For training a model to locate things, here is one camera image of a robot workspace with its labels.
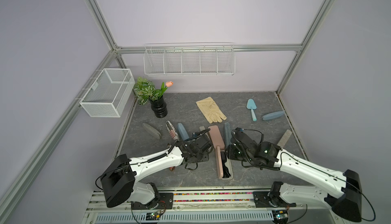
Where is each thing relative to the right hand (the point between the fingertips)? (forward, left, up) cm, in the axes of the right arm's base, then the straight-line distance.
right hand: (225, 150), depth 76 cm
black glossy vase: (+33, +40, -6) cm, 52 cm away
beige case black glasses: (-6, +28, -10) cm, 30 cm away
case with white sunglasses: (+15, +23, -8) cm, 29 cm away
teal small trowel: (+40, -26, -13) cm, 50 cm away
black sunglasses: (-7, -1, -12) cm, 14 cm away
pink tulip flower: (+36, +31, +12) cm, 49 cm away
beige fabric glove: (+36, +5, -13) cm, 39 cm away
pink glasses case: (+14, +3, -12) cm, 18 cm away
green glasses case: (+18, +12, -8) cm, 23 cm away
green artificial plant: (+30, +44, +13) cm, 55 cm away
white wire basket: (+27, +63, +13) cm, 70 cm away
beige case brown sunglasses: (+17, +30, -9) cm, 36 cm away
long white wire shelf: (+56, +19, +16) cm, 61 cm away
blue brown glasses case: (+29, -36, -10) cm, 47 cm away
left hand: (-1, +10, -6) cm, 12 cm away
